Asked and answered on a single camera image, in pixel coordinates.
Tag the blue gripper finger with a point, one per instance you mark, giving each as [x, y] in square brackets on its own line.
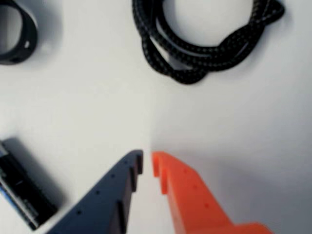
[102, 202]

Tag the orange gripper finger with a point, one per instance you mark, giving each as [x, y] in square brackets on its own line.
[195, 202]

